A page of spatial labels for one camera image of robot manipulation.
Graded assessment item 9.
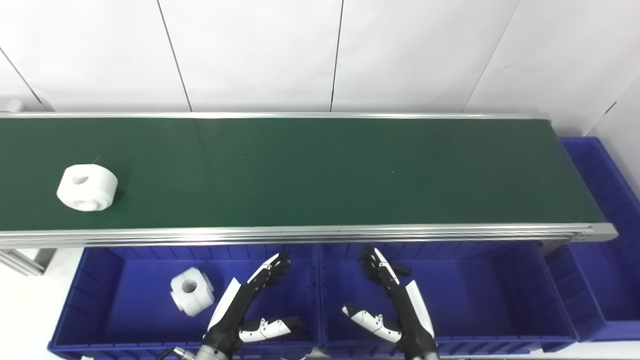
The white round plastic part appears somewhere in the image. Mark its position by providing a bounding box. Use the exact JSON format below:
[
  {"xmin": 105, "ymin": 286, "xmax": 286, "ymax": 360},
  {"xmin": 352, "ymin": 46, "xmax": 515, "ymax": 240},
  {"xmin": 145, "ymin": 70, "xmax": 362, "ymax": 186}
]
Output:
[{"xmin": 56, "ymin": 164, "xmax": 119, "ymax": 212}]

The blue plastic bin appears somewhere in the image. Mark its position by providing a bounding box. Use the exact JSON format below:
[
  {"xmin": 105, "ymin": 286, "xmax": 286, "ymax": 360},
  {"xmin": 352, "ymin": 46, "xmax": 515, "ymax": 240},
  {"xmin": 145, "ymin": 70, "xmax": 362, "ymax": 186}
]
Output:
[
  {"xmin": 544, "ymin": 136, "xmax": 640, "ymax": 342},
  {"xmin": 319, "ymin": 242, "xmax": 579, "ymax": 357},
  {"xmin": 47, "ymin": 244, "xmax": 321, "ymax": 360}
]

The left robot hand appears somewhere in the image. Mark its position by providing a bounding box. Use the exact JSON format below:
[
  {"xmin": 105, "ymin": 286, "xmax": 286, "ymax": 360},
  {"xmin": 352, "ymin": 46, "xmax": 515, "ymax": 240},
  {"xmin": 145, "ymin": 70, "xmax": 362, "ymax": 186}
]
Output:
[{"xmin": 202, "ymin": 252, "xmax": 304, "ymax": 357}]

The aluminium conveyor support leg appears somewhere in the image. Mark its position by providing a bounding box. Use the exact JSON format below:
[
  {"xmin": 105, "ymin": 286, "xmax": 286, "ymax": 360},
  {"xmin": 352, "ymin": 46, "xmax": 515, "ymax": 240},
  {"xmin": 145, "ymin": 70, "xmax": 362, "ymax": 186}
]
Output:
[{"xmin": 0, "ymin": 248, "xmax": 57, "ymax": 277}]

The white notched plastic part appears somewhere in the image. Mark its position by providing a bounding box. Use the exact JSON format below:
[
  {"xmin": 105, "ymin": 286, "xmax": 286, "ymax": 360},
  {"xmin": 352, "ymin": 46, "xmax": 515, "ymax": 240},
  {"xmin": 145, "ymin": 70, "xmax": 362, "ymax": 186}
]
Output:
[{"xmin": 170, "ymin": 267, "xmax": 216, "ymax": 317}]

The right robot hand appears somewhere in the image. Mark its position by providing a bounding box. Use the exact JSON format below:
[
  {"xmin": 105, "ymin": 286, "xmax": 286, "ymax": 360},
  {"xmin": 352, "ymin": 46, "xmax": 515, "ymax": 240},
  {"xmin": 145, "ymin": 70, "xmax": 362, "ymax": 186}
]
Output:
[{"xmin": 342, "ymin": 246, "xmax": 441, "ymax": 359}]

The green conveyor belt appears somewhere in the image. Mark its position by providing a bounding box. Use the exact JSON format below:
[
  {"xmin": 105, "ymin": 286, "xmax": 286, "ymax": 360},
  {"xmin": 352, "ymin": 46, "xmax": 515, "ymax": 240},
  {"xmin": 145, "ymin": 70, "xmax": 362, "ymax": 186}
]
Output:
[
  {"xmin": 0, "ymin": 111, "xmax": 619, "ymax": 251},
  {"xmin": 0, "ymin": 118, "xmax": 608, "ymax": 232}
]

